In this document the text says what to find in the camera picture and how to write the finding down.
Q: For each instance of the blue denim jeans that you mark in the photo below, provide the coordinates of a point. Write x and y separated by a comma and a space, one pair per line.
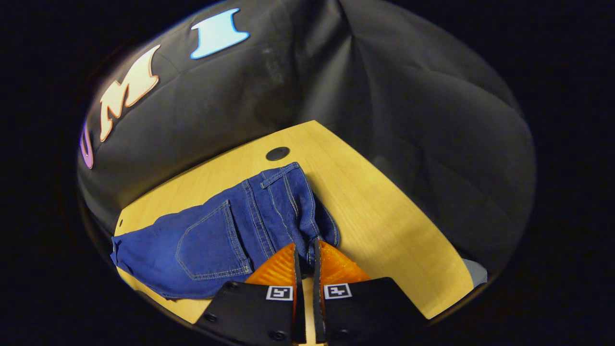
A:
216, 235

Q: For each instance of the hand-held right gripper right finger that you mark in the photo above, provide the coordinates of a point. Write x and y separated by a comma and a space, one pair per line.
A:
365, 307

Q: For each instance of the black backdrop cloth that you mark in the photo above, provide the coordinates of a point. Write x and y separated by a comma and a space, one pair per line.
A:
384, 96

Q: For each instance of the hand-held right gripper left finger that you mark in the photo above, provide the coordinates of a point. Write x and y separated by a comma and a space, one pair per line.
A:
254, 312

